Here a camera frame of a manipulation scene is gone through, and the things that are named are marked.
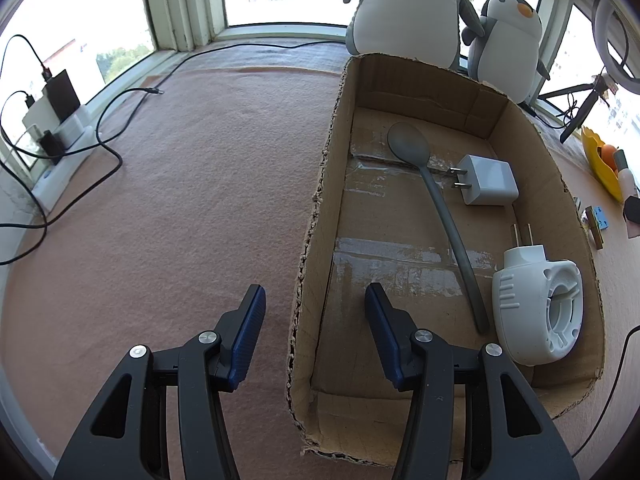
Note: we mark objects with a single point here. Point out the orange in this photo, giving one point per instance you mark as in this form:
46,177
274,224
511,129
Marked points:
609,154

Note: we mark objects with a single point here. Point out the small penguin plush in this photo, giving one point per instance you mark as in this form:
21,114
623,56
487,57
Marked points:
510,45

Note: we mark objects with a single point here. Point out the large penguin plush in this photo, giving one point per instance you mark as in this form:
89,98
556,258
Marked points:
410,10

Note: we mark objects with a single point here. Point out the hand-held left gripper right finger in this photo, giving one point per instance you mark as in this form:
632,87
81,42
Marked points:
385,330

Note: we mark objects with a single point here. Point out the checked tablecloth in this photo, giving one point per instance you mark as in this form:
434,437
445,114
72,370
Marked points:
260,57

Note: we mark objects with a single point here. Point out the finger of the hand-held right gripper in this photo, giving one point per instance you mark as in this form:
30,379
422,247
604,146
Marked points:
633,207

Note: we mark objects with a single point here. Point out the white power strip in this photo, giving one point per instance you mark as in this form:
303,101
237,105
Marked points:
70,165

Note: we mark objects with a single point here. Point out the grey plastic spoon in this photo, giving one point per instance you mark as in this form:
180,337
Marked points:
407,142

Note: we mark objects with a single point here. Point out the white wall charger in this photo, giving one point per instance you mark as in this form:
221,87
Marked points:
492,180

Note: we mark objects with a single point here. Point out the black charger plug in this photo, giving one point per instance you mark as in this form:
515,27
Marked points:
51,144

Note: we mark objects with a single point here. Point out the wooden clothespin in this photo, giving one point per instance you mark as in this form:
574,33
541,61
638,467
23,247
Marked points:
598,240

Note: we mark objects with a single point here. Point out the black tripod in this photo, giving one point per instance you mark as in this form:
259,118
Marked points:
580,115

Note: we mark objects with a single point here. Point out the yellow leaf-shaped bowl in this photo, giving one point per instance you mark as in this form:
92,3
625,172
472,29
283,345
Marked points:
602,175

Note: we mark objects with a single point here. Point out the white window frame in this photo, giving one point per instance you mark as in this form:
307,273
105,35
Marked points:
185,10

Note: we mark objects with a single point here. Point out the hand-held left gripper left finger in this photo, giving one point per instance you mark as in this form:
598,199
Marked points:
247,335

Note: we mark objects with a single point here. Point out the black power bank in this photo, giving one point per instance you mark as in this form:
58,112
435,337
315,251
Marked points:
62,92

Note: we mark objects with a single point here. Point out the brown cardboard box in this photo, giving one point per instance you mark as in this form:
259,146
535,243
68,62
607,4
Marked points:
390,260

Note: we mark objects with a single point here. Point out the white power bank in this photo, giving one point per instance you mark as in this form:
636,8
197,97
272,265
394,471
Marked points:
40,117

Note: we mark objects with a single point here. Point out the white plug-in mosquito repeller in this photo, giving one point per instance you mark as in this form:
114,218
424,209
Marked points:
525,305

